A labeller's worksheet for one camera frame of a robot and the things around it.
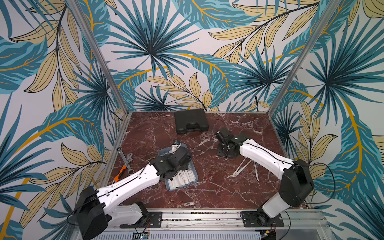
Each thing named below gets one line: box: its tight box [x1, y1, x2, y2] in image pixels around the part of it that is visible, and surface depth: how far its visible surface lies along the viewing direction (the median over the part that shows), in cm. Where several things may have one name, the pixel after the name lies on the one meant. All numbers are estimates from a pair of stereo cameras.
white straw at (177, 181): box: [169, 175, 186, 191], surface depth 86 cm
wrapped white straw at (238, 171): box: [226, 156, 253, 179], surface depth 92 cm
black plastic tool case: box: [174, 109, 209, 135], surface depth 112 cm
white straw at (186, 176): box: [178, 167, 196, 187], surface depth 88 cm
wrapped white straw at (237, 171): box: [227, 157, 253, 179], surface depth 92 cm
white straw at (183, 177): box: [171, 170, 193, 190], surface depth 87 cm
